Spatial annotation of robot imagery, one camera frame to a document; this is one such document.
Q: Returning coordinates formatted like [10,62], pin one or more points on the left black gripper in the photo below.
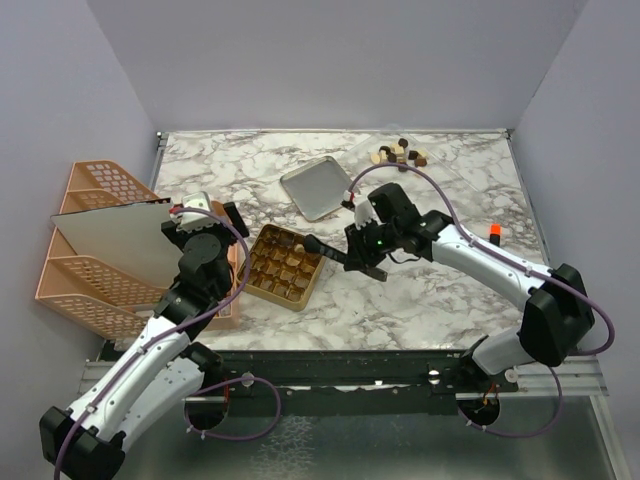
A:
[182,237]

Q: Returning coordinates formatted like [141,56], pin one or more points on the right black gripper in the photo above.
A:
[358,256]

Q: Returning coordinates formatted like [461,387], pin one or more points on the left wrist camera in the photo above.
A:
[193,212]

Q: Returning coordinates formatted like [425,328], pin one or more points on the black mounting rail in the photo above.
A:
[348,383]

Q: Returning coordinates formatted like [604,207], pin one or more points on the peach mesh file rack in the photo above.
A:
[99,297]

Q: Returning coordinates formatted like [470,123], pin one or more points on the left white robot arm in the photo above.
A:
[90,438]

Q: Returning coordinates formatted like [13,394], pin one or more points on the white board sheet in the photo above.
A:
[127,237]

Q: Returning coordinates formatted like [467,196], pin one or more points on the black metal tongs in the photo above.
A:
[313,245]

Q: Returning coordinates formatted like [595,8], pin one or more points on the orange black marker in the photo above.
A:
[495,234]

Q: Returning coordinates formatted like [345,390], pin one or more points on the white square chocolate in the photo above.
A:
[397,149]

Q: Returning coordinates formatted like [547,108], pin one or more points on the silver tin lid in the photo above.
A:
[317,188]

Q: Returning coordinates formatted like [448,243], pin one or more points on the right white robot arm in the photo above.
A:
[555,315]

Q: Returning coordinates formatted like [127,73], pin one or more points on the gold chocolate box tray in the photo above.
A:
[280,275]

